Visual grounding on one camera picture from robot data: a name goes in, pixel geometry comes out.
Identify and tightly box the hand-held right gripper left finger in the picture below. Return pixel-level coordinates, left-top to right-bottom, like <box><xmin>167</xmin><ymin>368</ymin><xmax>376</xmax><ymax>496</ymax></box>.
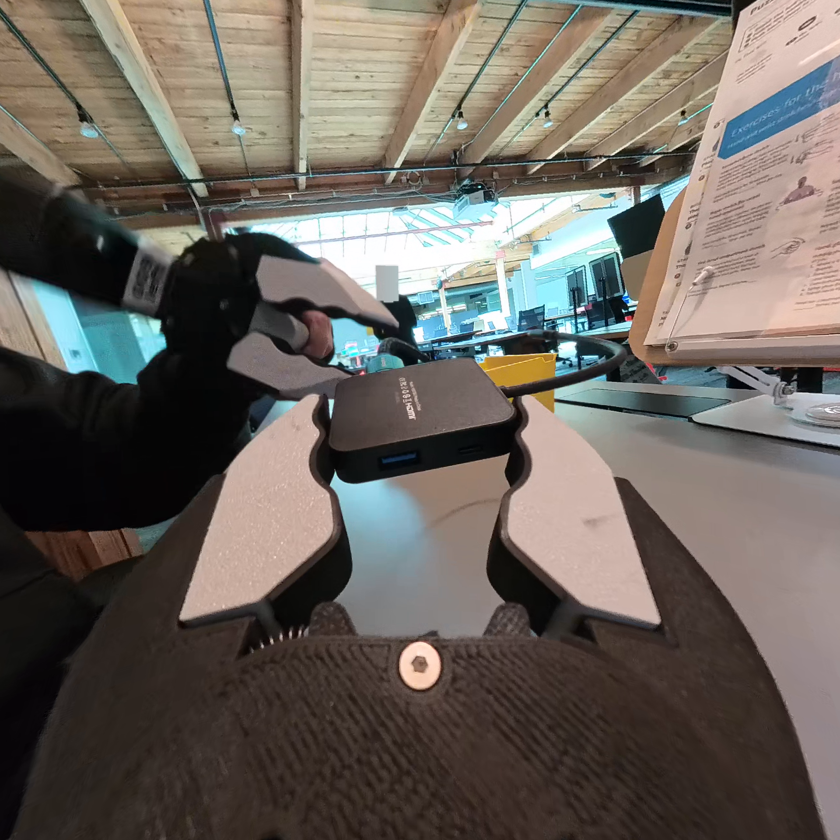
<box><xmin>177</xmin><ymin>394</ymin><xmax>354</xmax><ymax>624</ymax></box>

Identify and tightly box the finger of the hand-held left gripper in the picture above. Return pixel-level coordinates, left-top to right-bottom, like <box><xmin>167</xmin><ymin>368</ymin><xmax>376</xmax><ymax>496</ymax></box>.
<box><xmin>255</xmin><ymin>255</ymin><xmax>401</xmax><ymax>330</ymax></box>
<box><xmin>225</xmin><ymin>331</ymin><xmax>357</xmax><ymax>401</ymax></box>

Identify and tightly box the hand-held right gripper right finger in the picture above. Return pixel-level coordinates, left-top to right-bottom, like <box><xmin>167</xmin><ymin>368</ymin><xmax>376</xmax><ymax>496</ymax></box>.
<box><xmin>489</xmin><ymin>395</ymin><xmax>664</xmax><ymax>639</ymax></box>

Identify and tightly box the braided cable with green plug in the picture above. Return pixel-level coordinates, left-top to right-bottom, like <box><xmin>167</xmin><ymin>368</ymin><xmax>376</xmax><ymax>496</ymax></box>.
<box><xmin>363</xmin><ymin>336</ymin><xmax>429</xmax><ymax>376</ymax></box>

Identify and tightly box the black square adapter hub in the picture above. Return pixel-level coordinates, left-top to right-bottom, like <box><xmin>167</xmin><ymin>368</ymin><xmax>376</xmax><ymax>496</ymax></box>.
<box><xmin>327</xmin><ymin>357</ymin><xmax>518</xmax><ymax>485</ymax></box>

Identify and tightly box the yellow plastic bin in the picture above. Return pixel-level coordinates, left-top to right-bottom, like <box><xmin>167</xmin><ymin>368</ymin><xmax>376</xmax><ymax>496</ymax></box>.
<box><xmin>482</xmin><ymin>352</ymin><xmax>559</xmax><ymax>414</ymax></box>

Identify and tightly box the black hub pigtail cable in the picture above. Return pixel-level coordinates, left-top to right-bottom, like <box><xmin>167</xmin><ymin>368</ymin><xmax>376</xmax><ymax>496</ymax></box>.
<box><xmin>502</xmin><ymin>330</ymin><xmax>629</xmax><ymax>398</ymax></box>

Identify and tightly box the person's left forearm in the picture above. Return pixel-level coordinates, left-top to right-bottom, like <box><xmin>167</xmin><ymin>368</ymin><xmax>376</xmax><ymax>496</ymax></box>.
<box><xmin>0</xmin><ymin>344</ymin><xmax>263</xmax><ymax>534</ymax></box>

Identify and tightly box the grey desk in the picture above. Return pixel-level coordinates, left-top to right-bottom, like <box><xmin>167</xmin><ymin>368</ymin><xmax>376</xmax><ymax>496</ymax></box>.
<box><xmin>252</xmin><ymin>381</ymin><xmax>840</xmax><ymax>749</ymax></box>

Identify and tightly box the person's left hand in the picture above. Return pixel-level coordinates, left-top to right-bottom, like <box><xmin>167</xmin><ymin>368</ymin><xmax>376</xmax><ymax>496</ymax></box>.
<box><xmin>298</xmin><ymin>308</ymin><xmax>337</xmax><ymax>366</ymax></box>

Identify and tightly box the ceiling projector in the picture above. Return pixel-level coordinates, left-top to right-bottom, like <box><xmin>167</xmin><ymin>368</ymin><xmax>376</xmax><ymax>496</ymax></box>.
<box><xmin>451</xmin><ymin>182</ymin><xmax>501</xmax><ymax>222</ymax></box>

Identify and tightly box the clear round disc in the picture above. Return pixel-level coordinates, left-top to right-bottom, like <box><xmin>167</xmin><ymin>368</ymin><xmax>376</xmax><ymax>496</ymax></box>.
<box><xmin>789</xmin><ymin>400</ymin><xmax>840</xmax><ymax>429</ymax></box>

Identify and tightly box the black monitor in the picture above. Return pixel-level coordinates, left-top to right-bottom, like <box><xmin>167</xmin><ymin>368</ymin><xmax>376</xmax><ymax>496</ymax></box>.
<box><xmin>605</xmin><ymin>193</ymin><xmax>668</xmax><ymax>261</ymax></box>

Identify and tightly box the wooden document stand with papers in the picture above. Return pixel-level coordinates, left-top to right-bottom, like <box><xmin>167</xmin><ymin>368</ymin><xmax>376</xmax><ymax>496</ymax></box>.
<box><xmin>629</xmin><ymin>0</ymin><xmax>840</xmax><ymax>368</ymax></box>

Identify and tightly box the grey stand base plate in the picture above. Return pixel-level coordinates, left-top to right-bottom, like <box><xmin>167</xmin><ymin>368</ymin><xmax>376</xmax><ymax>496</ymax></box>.
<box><xmin>689</xmin><ymin>390</ymin><xmax>840</xmax><ymax>450</ymax></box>

